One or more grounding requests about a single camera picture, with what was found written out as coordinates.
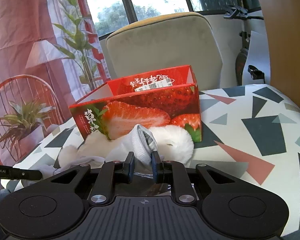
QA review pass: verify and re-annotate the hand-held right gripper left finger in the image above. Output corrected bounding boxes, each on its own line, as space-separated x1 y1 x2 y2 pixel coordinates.
51 151 135 206

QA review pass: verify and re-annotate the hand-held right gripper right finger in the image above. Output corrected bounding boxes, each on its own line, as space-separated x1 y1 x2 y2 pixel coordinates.
151 151 237 206

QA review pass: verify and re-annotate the white sock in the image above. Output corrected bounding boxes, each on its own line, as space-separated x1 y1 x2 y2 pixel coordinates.
126 124 158 166

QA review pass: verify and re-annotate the white fluffy scarf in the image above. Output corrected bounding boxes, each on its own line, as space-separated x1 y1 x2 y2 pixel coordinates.
58 126 195 168

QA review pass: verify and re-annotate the red strawberry print box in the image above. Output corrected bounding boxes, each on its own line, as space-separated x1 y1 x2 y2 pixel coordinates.
69 65 203 143

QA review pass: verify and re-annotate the grey cloth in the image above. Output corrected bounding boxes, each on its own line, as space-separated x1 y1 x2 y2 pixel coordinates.
0 180 25 200

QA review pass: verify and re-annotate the crumpled white cloth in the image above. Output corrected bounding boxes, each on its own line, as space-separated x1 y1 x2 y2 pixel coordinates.
38 156 105 177

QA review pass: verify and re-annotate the beige armchair with yellow trim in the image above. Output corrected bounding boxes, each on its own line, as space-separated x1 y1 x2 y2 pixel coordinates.
105 12 224 92

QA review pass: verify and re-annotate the black exercise bike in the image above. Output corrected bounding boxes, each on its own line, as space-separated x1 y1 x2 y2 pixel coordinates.
224 5 265 85

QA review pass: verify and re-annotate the brown wooden panel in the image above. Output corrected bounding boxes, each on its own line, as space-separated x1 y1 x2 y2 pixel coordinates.
250 0 300 119

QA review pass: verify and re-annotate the printed wall tapestry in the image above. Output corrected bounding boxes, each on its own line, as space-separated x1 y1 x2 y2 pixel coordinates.
0 0 113 168

